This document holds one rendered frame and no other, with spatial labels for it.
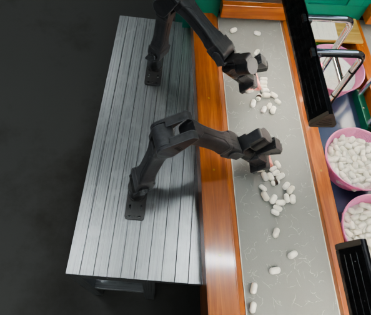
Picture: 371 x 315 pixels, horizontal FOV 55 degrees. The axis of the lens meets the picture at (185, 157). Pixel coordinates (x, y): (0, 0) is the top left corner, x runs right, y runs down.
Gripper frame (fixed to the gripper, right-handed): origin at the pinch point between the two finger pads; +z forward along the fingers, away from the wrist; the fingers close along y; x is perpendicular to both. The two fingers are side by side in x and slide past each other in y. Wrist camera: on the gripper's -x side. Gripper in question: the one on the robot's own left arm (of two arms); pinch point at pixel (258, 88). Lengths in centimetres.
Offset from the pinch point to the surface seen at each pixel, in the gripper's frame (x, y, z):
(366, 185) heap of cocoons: -19, -38, 34
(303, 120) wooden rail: -7.9, -11.3, 17.0
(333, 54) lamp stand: -32.1, -9.5, -8.9
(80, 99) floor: 119, 50, -14
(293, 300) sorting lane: 3, -77, 8
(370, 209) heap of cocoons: -19, -47, 33
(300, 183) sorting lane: -2.8, -37.1, 14.6
